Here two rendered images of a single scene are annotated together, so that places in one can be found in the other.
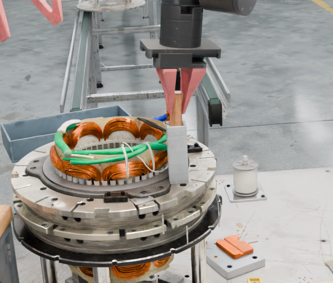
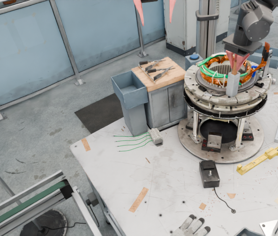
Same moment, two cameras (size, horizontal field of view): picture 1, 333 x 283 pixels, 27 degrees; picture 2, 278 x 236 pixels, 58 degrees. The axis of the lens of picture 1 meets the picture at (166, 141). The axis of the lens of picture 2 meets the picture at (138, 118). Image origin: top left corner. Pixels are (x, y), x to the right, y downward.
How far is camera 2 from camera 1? 0.63 m
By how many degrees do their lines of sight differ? 58
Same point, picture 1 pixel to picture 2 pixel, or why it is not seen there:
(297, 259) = not seen: outside the picture
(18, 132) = not seen: hidden behind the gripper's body
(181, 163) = (230, 89)
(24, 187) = (191, 70)
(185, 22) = (239, 33)
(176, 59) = (231, 47)
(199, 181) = (236, 99)
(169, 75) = (228, 53)
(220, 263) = (277, 134)
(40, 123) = not seen: hidden behind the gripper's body
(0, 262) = (178, 89)
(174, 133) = (230, 76)
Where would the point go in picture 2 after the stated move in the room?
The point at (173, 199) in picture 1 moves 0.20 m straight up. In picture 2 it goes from (216, 99) to (221, 47)
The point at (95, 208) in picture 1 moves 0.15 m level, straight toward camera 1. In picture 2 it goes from (193, 88) to (163, 106)
